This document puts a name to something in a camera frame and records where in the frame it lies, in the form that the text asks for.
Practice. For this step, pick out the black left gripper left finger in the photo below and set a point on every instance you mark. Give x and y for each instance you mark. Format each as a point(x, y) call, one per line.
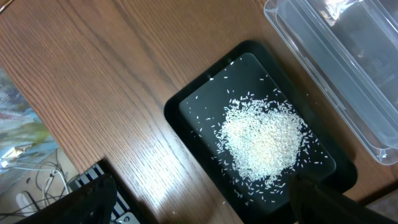
point(71, 209)

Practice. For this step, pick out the white rice pile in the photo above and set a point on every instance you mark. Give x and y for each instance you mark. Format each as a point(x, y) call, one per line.
point(253, 132)

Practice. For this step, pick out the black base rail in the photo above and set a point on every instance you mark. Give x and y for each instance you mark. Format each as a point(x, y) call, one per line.
point(107, 195)

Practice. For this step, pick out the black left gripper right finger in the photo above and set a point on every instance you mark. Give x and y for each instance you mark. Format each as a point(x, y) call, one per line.
point(313, 202)

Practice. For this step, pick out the black plastic tray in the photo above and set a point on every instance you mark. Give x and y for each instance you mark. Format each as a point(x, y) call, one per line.
point(342, 178)

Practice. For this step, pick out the clear plastic bin lid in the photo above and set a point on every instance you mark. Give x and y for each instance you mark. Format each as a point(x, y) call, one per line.
point(382, 154)

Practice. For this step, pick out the clear plastic bin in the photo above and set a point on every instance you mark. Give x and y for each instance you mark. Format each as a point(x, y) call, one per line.
point(354, 44)

